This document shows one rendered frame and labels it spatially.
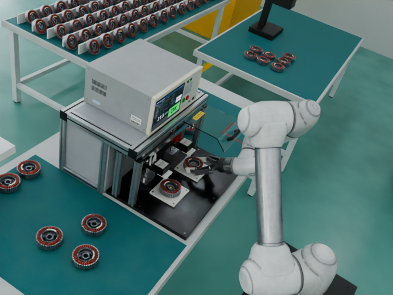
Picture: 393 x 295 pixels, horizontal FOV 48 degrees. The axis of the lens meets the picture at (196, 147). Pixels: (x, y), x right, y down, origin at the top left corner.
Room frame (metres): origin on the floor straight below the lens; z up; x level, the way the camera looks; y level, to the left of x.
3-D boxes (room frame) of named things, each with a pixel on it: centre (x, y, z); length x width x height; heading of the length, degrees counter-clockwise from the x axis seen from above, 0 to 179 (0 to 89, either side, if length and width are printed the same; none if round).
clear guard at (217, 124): (1.95, -0.03, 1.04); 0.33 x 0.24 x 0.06; 70
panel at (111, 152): (1.84, 0.27, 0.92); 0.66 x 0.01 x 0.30; 160
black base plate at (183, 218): (1.76, 0.05, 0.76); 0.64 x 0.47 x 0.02; 160
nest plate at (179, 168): (1.87, -0.01, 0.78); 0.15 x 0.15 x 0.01; 70
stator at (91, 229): (1.31, 0.36, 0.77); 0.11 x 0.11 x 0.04
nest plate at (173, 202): (1.64, 0.08, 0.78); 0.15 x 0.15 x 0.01; 70
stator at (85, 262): (1.13, 0.33, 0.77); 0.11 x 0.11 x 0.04
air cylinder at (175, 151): (1.92, 0.13, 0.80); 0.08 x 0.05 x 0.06; 160
